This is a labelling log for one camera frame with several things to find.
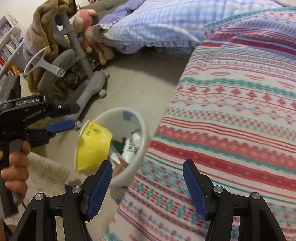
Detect small white drink bottle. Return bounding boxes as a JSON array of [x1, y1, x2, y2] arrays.
[[131, 129, 142, 150]]

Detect blue milk carton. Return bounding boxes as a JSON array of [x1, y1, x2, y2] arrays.
[[108, 146, 128, 178]]

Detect grey bed headboard cushion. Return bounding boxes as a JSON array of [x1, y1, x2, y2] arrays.
[[81, 0, 127, 12]]

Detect brown plush blanket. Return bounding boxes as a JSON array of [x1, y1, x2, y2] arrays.
[[23, 0, 77, 93]]

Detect purple checked quilt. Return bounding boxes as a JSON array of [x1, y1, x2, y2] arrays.
[[92, 1, 283, 54]]

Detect large white AD bottle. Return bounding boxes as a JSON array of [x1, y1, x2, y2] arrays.
[[122, 138, 140, 164]]

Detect yellow paper cup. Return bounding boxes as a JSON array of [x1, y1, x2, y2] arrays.
[[74, 120, 113, 173]]

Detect striped patterned bedspread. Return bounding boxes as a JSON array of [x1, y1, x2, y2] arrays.
[[102, 7, 295, 240]]

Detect white blue trash bin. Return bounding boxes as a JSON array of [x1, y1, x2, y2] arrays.
[[78, 108, 151, 190]]

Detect white bookshelf with books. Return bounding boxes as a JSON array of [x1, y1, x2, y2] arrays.
[[0, 14, 26, 86]]

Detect person left hand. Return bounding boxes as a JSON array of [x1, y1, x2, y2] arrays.
[[1, 141, 31, 204]]

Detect stuffed toy animals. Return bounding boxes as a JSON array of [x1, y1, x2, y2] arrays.
[[72, 9, 114, 65]]

